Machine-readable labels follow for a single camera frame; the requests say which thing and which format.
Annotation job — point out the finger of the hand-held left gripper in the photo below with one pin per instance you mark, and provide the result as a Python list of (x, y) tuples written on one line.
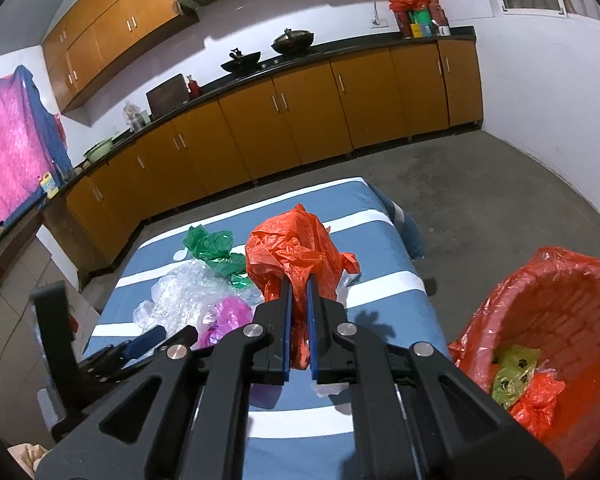
[(145, 341), (55, 330)]

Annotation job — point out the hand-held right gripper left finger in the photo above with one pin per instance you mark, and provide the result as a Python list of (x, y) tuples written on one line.
[(287, 330)]

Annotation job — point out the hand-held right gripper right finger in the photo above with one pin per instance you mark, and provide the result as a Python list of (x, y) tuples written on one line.
[(314, 330)]

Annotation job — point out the pink plastic bag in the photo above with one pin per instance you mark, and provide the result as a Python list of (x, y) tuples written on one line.
[(230, 312)]

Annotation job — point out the clear plastic bag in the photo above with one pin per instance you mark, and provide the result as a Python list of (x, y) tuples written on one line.
[(185, 290)]

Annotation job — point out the large red plastic bag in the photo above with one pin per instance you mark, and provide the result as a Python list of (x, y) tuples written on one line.
[(290, 245)]

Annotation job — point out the green plastic bag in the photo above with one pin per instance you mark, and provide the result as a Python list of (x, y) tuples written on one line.
[(210, 245)]

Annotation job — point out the red plastic waste basket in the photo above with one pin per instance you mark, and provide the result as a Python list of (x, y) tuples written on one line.
[(480, 350)]

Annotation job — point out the yellow-green paw print bag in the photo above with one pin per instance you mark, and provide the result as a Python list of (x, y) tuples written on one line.
[(515, 370)]

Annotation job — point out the blue striped tablecloth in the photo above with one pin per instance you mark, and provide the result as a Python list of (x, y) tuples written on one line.
[(380, 255)]

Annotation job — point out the yellow detergent bottle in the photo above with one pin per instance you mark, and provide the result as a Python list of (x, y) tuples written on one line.
[(48, 184)]

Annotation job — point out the green basin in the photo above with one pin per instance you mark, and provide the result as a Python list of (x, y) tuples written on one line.
[(99, 151)]

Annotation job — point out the pink and blue blanket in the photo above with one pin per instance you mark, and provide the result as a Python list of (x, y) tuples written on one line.
[(15, 145)]

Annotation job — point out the wooden base cabinets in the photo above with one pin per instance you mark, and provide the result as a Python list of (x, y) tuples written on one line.
[(305, 105)]

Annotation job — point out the glass jar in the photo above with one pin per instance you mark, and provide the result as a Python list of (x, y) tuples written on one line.
[(134, 116)]

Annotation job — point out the dark cutting board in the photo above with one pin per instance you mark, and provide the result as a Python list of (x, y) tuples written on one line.
[(166, 96)]

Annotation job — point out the red bottle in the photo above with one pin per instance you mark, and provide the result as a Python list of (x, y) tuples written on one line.
[(193, 87)]

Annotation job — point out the black wok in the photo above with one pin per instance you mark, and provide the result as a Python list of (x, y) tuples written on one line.
[(241, 62)]

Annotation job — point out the black pot with lid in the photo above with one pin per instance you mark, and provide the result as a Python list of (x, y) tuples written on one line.
[(292, 42)]

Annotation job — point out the black kitchen countertop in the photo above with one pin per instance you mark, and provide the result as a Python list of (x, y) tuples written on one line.
[(360, 46)]

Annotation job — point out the small yellow box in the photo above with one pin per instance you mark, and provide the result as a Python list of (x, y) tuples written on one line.
[(416, 30)]

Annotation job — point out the white cup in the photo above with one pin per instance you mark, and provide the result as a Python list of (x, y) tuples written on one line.
[(443, 31)]

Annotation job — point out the green box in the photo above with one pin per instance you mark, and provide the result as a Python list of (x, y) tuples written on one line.
[(421, 17)]

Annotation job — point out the dark bottle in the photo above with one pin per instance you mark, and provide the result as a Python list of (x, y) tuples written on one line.
[(439, 14)]

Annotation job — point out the crumpled red shopping bag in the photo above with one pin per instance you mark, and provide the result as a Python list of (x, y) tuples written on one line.
[(412, 0)]

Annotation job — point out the wooden wall cabinets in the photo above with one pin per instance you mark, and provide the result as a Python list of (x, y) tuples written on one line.
[(105, 30)]

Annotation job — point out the wall outlet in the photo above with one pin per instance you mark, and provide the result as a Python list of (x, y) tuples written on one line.
[(378, 22)]

